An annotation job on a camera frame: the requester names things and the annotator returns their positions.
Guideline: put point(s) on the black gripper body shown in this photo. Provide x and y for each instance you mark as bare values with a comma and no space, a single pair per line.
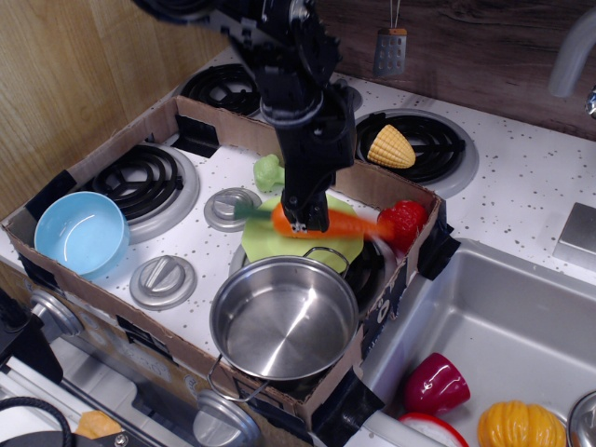
314,150

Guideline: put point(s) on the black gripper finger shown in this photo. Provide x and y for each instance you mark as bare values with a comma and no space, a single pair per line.
294,219
317,215

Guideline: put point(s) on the orange toy carrot green stem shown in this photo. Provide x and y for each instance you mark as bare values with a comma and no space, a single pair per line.
341,224

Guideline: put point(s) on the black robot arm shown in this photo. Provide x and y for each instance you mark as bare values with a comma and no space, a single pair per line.
286,49

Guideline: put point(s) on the light green plastic plate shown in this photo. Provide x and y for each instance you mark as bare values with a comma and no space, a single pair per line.
260,240

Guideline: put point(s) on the red rimmed white plate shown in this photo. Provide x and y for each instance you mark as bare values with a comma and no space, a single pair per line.
433,428

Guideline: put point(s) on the green toy broccoli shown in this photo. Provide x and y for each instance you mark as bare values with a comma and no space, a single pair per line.
268,173

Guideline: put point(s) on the silver stove knob back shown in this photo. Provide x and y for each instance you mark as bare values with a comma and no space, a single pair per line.
356,95

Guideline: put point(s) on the silver stove knob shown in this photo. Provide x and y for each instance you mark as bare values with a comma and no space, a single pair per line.
162,283
356,95
220,209

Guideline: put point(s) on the silver stove knob centre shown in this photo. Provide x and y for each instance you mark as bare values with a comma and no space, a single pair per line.
220,209

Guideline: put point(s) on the yellow toy corn cob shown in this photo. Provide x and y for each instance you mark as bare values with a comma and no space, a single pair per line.
390,149

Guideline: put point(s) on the black front right burner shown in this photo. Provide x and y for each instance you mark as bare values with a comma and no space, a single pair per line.
357,286

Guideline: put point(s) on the black burner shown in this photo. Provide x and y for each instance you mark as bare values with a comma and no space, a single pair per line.
357,286
447,159
227,86
154,186

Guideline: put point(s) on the red toy strawberry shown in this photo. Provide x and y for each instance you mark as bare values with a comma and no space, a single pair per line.
407,218

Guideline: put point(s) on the stainless steel pot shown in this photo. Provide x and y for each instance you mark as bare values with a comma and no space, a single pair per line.
284,321

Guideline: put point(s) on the black back left burner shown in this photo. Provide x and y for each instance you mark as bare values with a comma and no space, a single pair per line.
227,86

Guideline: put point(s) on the black back right burner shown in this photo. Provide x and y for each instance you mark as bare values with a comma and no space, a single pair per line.
447,159

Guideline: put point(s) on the hanging silver spatula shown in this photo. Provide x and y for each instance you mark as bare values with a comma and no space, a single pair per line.
391,44

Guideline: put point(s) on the silver stove knob front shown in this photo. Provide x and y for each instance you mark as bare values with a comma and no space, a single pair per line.
162,283

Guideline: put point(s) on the black front left burner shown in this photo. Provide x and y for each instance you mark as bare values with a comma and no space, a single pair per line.
154,186

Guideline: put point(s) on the brown cardboard fence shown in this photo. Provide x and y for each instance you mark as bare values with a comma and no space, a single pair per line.
337,405

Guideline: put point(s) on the light blue plastic bowl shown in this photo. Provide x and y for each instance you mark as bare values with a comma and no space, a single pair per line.
85,232

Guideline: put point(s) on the dark red toy cup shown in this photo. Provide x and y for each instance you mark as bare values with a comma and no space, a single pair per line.
435,387

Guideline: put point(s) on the silver oven knob right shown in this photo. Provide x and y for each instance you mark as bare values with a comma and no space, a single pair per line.
219,422

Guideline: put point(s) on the silver oven knob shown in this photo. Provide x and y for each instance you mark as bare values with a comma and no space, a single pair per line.
56,318
219,422

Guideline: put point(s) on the grey sink basin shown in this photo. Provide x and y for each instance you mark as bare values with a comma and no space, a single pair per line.
515,330

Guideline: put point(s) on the silver oven knob left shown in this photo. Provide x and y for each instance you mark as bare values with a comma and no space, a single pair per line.
56,318

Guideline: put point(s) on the yellow toy pumpkin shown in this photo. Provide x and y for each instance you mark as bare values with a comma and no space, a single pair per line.
515,423

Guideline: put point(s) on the orange toy piece bottom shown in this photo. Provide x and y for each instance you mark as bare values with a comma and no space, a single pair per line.
96,424

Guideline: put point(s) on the grey faucet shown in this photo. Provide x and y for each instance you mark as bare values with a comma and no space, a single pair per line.
572,56

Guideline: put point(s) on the black device lower left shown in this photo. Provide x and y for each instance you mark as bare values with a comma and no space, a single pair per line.
22,338

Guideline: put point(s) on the silver pot lid edge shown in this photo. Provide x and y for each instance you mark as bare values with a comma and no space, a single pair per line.
581,422

